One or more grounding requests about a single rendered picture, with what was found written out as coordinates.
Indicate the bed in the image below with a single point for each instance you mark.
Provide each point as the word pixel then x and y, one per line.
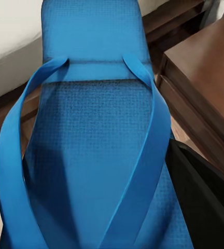
pixel 21 45

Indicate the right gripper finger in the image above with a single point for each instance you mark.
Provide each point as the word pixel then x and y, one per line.
pixel 199 187

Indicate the sandal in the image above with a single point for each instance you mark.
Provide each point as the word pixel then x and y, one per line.
pixel 93 175

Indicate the nightstand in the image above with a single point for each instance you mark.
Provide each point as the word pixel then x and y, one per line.
pixel 191 80

